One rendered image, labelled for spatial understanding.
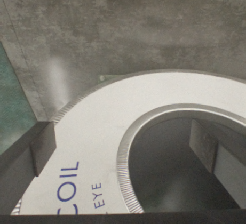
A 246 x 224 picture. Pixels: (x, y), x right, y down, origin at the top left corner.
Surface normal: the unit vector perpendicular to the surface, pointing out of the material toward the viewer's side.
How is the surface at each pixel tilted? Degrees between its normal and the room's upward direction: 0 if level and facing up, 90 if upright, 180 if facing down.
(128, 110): 90
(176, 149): 3
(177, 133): 8
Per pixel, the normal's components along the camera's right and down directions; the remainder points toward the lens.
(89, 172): -0.01, -0.77
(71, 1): -0.09, 0.63
